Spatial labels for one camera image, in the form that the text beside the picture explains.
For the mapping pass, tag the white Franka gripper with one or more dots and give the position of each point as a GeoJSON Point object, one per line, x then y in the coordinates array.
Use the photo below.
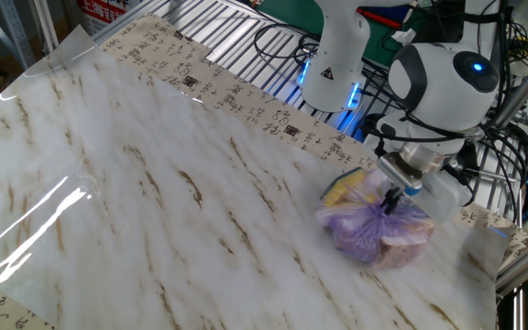
{"type": "Point", "coordinates": [445, 199]}

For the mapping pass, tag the purple plastic bag of sponges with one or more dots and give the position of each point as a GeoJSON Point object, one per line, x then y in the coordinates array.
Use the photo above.
{"type": "Point", "coordinates": [365, 234]}

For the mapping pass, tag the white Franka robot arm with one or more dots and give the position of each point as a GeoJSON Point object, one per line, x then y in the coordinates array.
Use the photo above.
{"type": "Point", "coordinates": [443, 96]}

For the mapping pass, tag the black curved clamp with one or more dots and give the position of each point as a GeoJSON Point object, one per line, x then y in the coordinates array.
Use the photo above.
{"type": "Point", "coordinates": [369, 133]}

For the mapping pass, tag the thin metal rod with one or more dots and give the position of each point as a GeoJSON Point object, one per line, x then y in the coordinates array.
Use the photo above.
{"type": "Point", "coordinates": [493, 175]}

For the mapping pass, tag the white paper scrap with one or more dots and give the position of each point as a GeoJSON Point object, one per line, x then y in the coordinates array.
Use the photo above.
{"type": "Point", "coordinates": [403, 38]}

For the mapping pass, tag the beige calligraphy print paper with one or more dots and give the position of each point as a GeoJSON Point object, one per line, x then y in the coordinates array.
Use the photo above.
{"type": "Point", "coordinates": [245, 105]}

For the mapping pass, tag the red pen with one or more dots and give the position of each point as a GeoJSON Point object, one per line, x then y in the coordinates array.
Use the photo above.
{"type": "Point", "coordinates": [378, 17]}

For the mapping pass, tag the glossy marble pattern sheet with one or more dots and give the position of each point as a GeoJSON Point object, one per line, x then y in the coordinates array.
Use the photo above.
{"type": "Point", "coordinates": [154, 206]}

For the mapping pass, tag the red white printed box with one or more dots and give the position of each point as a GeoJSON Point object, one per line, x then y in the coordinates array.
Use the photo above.
{"type": "Point", "coordinates": [101, 11]}

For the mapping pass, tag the grey perforated steel upright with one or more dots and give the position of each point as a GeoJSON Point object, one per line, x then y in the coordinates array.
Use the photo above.
{"type": "Point", "coordinates": [14, 32]}

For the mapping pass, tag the silver wrist camera blue cap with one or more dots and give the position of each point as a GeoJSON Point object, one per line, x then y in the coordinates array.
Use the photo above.
{"type": "Point", "coordinates": [397, 174]}

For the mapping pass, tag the slanted aluminium profile post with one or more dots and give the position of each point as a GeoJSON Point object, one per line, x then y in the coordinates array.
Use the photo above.
{"type": "Point", "coordinates": [527, 87]}

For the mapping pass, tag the white metal post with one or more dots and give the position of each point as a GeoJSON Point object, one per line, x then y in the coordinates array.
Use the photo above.
{"type": "Point", "coordinates": [44, 23]}

